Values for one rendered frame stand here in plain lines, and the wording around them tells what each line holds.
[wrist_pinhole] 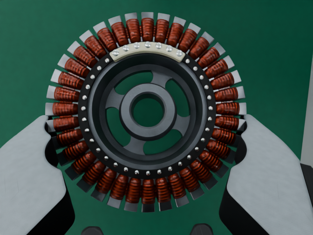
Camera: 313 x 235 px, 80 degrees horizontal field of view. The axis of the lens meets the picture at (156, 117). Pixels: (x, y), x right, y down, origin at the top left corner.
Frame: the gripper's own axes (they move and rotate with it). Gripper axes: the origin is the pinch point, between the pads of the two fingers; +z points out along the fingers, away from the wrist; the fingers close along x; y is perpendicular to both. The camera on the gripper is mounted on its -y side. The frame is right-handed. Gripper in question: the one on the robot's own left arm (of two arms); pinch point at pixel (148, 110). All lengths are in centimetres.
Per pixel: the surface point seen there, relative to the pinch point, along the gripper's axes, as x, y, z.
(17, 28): -12.7, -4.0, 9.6
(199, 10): 5.2, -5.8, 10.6
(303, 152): 16.2, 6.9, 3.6
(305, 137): 16.3, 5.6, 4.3
